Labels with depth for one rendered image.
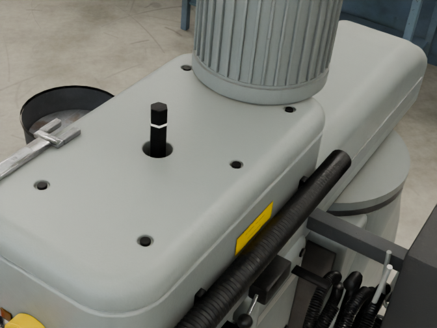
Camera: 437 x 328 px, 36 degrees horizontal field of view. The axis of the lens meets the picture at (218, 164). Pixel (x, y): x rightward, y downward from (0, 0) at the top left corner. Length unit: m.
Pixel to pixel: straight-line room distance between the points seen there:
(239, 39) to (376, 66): 0.52
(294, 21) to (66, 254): 0.41
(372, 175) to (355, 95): 0.22
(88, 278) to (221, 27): 0.39
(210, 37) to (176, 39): 4.25
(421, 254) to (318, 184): 0.18
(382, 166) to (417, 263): 0.46
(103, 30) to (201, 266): 4.56
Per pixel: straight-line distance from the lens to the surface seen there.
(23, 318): 0.78
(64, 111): 3.40
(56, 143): 0.83
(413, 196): 3.97
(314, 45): 0.91
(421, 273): 1.01
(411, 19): 4.41
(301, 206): 0.90
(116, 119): 0.88
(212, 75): 0.93
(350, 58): 1.36
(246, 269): 0.81
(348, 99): 1.23
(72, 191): 0.77
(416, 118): 4.66
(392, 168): 1.43
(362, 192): 1.35
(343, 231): 1.14
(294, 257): 1.15
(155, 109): 0.79
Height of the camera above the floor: 2.39
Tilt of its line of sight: 38 degrees down
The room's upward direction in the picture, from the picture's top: 6 degrees clockwise
